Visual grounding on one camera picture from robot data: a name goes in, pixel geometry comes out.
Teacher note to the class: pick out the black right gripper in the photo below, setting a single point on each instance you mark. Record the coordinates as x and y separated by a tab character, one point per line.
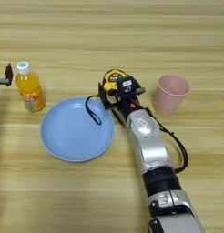
129	104

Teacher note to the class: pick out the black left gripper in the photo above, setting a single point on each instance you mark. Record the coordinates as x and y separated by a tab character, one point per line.
0	81

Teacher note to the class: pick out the pink plastic cup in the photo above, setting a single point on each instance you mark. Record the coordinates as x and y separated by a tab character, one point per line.
170	97

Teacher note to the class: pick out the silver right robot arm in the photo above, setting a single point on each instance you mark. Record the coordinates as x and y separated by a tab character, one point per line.
147	139

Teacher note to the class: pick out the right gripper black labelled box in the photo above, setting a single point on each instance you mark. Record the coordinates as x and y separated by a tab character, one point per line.
127	85

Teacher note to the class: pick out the orange juice bottle white cap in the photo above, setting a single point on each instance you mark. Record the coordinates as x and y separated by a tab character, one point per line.
29	88

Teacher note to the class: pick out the light blue round plate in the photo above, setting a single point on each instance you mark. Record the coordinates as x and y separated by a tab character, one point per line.
74	133

